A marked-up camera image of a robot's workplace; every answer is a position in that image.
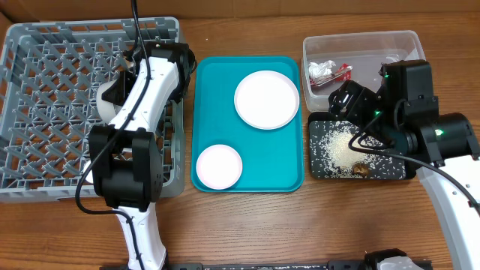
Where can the white tissue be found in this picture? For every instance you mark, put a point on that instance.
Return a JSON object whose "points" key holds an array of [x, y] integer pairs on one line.
{"points": [[318, 70]]}

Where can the small white plate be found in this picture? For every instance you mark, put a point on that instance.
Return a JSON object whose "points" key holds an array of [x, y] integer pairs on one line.
{"points": [[219, 167]]}

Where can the white paper cup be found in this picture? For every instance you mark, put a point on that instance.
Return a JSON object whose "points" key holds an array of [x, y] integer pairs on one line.
{"points": [[88, 174]]}

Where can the teal plastic tray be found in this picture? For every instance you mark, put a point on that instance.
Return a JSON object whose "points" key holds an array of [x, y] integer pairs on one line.
{"points": [[273, 160]]}

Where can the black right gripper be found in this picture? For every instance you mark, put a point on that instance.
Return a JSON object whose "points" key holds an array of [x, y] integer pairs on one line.
{"points": [[347, 99]]}

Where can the large white plate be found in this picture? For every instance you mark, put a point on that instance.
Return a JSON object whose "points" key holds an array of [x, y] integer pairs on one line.
{"points": [[266, 100]]}

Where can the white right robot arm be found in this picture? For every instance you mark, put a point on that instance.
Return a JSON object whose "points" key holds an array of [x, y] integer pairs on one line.
{"points": [[402, 121]]}

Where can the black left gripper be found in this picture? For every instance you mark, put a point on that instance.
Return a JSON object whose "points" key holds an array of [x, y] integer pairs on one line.
{"points": [[124, 87]]}

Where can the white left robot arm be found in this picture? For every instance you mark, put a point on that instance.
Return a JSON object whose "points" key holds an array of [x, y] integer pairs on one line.
{"points": [[125, 175]]}

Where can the clear plastic bin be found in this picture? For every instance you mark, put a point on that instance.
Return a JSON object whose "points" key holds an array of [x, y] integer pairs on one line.
{"points": [[365, 52]]}

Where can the black tray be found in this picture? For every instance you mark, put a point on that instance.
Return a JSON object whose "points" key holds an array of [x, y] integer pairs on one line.
{"points": [[375, 168]]}

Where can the grey bowl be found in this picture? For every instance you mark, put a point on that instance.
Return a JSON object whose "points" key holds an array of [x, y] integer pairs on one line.
{"points": [[106, 110]]}

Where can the red snack wrapper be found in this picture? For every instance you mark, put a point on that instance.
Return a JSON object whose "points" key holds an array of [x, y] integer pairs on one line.
{"points": [[344, 73]]}

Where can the grey dishwasher rack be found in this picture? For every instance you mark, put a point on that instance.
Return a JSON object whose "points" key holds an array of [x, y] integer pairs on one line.
{"points": [[50, 72]]}

